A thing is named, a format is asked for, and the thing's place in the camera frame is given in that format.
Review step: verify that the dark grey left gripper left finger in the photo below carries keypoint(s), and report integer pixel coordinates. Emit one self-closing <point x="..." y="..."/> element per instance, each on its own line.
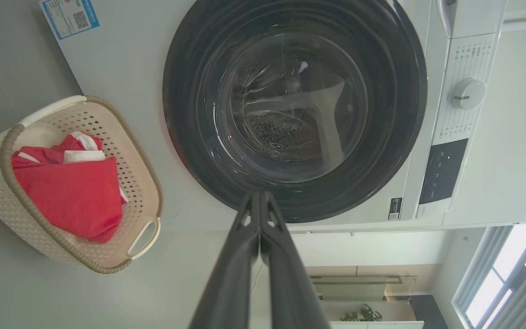
<point x="231" y="283"/>

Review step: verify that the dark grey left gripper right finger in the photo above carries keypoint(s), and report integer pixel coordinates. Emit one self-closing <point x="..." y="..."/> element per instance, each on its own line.
<point x="290" y="288"/>

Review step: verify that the black glass washing machine door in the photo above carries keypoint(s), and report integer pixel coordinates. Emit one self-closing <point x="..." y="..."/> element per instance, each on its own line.
<point x="190" y="114"/>

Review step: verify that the red white garment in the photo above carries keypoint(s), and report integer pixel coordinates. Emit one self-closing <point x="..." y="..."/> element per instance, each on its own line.
<point x="71" y="192"/>

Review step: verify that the black washing machine display panel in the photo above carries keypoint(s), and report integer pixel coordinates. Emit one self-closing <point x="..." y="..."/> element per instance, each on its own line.
<point x="443" y="171"/>

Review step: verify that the white washing machine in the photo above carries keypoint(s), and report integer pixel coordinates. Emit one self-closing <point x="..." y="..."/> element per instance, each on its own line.
<point x="126" y="91"/>

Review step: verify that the white washing machine dial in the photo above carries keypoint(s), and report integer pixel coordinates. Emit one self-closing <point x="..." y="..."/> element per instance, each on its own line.
<point x="468" y="93"/>

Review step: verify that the green potted plant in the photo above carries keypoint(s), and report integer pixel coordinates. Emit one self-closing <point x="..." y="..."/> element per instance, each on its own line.
<point x="363" y="314"/>

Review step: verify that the small black code sticker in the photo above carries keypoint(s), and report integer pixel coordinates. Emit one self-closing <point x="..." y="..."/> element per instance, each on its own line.
<point x="395" y="209"/>

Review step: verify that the dark cabinet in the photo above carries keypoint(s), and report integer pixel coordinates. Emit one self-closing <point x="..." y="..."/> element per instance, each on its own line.
<point x="429" y="313"/>

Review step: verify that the blue white energy sticker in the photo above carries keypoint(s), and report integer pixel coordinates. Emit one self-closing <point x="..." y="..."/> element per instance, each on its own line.
<point x="69" y="16"/>

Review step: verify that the window with grey frame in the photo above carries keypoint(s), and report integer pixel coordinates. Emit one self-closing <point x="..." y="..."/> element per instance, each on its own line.
<point x="509" y="283"/>

